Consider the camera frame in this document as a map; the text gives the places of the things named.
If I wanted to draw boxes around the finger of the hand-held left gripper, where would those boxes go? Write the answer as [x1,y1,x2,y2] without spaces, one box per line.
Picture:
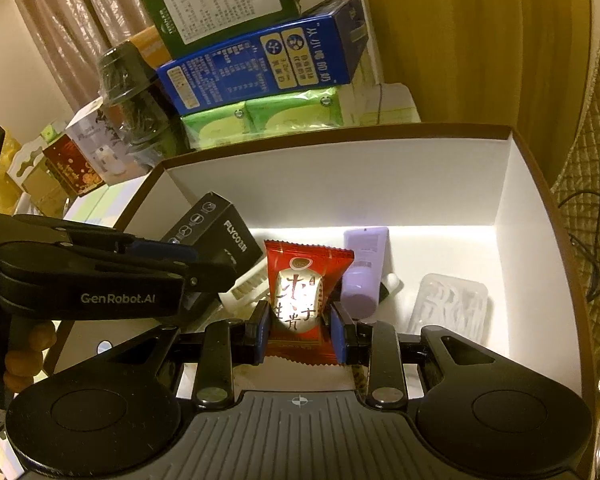
[180,259,241,295]
[12,214,199,263]

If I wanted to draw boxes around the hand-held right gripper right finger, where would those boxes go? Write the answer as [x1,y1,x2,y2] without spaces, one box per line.
[330,301,501,409]

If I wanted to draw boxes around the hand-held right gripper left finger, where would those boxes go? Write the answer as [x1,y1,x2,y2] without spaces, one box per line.
[92,301,272,409]

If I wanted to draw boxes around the white hair claw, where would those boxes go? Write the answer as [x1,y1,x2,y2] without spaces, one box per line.
[217,265,270,317]

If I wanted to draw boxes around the black product box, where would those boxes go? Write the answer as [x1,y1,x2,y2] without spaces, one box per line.
[160,191,266,306]

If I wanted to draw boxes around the purple tube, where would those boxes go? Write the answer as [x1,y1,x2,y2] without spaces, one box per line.
[341,226,389,317]

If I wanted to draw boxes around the red snack packet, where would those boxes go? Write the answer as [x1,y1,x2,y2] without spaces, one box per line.
[264,240,356,367]

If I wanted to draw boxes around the small white bottle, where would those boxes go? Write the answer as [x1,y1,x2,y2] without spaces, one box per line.
[377,270,402,306]

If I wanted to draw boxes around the clear plastic cotton swab box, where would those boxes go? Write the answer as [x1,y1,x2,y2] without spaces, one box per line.
[406,273,490,346]

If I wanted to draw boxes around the brown cardboard storage box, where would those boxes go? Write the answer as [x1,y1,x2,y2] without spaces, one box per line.
[42,124,598,411]

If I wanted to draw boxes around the person's left hand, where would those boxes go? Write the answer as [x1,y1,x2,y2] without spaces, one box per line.
[4,321,57,378]

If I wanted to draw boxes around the white humidifier box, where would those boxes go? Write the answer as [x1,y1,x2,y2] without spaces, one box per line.
[65,102,151,186]

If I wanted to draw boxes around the brown cardboard carton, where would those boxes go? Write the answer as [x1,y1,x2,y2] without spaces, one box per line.
[22,165,71,206]

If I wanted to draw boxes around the red gift box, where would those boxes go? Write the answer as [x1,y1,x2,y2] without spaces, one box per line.
[42,135,106,198]

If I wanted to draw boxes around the stacked black wrapped bowls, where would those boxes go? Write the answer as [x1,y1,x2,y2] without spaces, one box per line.
[97,42,181,161]

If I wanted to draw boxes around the green tissue pack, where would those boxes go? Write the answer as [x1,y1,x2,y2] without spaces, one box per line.
[180,86,348,151]

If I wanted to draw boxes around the blue carton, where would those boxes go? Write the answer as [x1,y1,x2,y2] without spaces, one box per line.
[157,0,368,117]

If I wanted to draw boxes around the orange carton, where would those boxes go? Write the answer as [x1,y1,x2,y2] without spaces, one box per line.
[127,25,170,70]

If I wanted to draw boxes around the beige curtain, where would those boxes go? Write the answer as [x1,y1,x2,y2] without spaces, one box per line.
[5,0,181,111]

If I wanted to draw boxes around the dark green carton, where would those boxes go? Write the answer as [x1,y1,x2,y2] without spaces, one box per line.
[140,0,301,61]

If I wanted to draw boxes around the quilted chair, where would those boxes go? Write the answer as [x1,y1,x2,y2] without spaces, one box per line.
[550,27,600,480]

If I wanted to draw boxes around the golden curtain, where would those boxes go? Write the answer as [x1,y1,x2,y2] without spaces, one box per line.
[360,0,591,186]

